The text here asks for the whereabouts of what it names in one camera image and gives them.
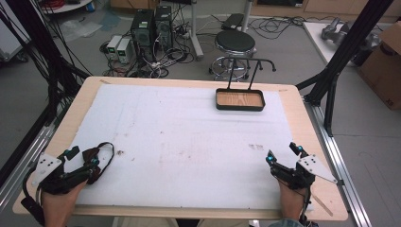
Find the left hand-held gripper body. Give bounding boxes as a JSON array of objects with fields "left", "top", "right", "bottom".
[{"left": 30, "top": 152, "right": 93, "bottom": 196}]

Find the person's right hand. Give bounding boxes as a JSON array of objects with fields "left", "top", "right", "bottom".
[{"left": 278, "top": 180, "right": 308, "bottom": 221}]

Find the white foam mat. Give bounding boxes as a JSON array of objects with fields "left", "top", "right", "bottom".
[{"left": 63, "top": 82, "right": 315, "bottom": 212}]

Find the person's left hand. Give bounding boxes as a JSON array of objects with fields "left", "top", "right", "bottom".
[{"left": 41, "top": 180, "right": 89, "bottom": 227}]

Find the brown cardboard box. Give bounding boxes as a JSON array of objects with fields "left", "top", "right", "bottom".
[{"left": 357, "top": 21, "right": 401, "bottom": 112}]

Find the black metal frame with cables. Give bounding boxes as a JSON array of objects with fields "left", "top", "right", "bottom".
[{"left": 0, "top": 0, "right": 93, "bottom": 127}]

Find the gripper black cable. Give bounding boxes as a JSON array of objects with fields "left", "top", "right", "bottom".
[
  {"left": 20, "top": 166, "right": 46, "bottom": 227},
  {"left": 298, "top": 187, "right": 320, "bottom": 227}
]

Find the thin wooden stick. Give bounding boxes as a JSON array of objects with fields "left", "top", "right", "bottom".
[{"left": 309, "top": 192, "right": 335, "bottom": 218}]

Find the dark brown strap loop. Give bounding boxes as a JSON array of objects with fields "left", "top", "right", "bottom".
[{"left": 81, "top": 141, "right": 115, "bottom": 185}]

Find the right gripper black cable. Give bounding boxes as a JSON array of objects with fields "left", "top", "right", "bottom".
[{"left": 298, "top": 187, "right": 320, "bottom": 227}]

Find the tangle of floor cables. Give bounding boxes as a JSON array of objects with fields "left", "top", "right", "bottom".
[{"left": 247, "top": 14, "right": 339, "bottom": 42}]

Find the black round stool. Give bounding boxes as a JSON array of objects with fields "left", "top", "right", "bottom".
[{"left": 208, "top": 29, "right": 257, "bottom": 81}]

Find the black computer tower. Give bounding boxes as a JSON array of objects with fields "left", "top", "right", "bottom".
[
  {"left": 130, "top": 9, "right": 156, "bottom": 51},
  {"left": 154, "top": 5, "right": 174, "bottom": 50}
]

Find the aluminium rail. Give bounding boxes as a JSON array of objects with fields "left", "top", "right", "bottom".
[
  {"left": 304, "top": 96, "right": 374, "bottom": 227},
  {"left": 0, "top": 124, "right": 57, "bottom": 213}
]

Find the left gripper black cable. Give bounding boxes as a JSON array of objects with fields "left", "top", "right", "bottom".
[{"left": 20, "top": 166, "right": 46, "bottom": 227}]

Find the grey desk leg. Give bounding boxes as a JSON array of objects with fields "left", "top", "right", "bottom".
[{"left": 188, "top": 0, "right": 205, "bottom": 61}]

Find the black stand with wooden tray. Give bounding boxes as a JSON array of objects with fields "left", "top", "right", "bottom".
[{"left": 215, "top": 57, "right": 277, "bottom": 112}]

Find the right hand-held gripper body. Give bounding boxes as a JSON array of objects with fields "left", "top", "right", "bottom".
[{"left": 270, "top": 153, "right": 339, "bottom": 191}]

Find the white power supply box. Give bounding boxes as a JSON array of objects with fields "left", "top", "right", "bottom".
[
  {"left": 116, "top": 37, "right": 133, "bottom": 65},
  {"left": 106, "top": 34, "right": 123, "bottom": 61}
]

